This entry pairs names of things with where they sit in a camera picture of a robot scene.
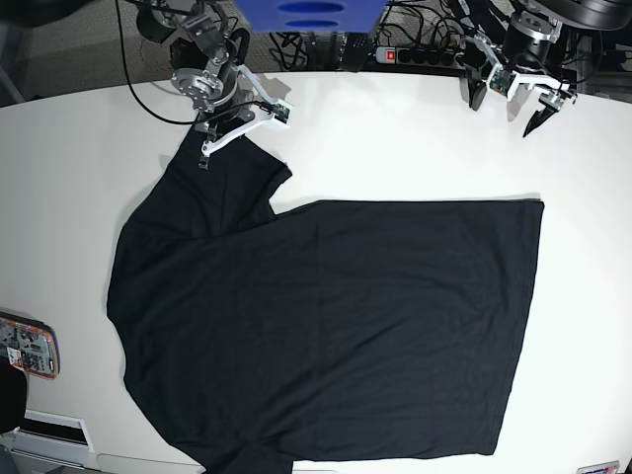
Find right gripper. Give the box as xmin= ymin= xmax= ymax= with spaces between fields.
xmin=197 ymin=65 xmax=293 ymax=171

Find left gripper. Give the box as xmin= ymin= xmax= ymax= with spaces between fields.
xmin=463 ymin=34 xmax=577 ymax=137

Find black T-shirt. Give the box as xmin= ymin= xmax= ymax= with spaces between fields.
xmin=107 ymin=131 xmax=544 ymax=473

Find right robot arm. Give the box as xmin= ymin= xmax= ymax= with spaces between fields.
xmin=132 ymin=1 xmax=293 ymax=170

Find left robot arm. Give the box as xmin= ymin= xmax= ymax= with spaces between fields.
xmin=458 ymin=1 xmax=631 ymax=136

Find white power strip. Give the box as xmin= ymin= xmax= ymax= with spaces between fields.
xmin=373 ymin=46 xmax=463 ymax=70

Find blue plastic crate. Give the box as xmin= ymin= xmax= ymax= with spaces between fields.
xmin=234 ymin=0 xmax=387 ymax=33

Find black power adapter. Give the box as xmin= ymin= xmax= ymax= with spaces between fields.
xmin=339 ymin=33 xmax=373 ymax=72

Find orange clear parts box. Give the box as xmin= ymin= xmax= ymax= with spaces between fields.
xmin=1 ymin=311 xmax=60 ymax=380

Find black chair back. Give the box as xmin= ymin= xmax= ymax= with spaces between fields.
xmin=0 ymin=362 xmax=28 ymax=434

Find small card at edge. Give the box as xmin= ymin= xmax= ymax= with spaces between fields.
xmin=577 ymin=460 xmax=620 ymax=474

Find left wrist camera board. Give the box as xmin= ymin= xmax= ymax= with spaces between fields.
xmin=489 ymin=68 xmax=514 ymax=97

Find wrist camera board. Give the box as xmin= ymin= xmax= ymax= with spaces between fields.
xmin=489 ymin=68 xmax=514 ymax=97
xmin=273 ymin=104 xmax=290 ymax=123

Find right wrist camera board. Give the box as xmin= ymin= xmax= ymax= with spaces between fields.
xmin=273 ymin=104 xmax=290 ymax=123

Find tangled black cables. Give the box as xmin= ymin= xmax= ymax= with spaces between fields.
xmin=269 ymin=30 xmax=342 ymax=72

